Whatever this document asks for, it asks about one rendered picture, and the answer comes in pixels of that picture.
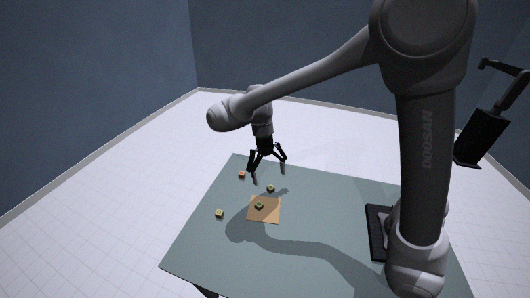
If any tan flat mat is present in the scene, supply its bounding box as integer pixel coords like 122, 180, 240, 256
246, 195, 281, 224

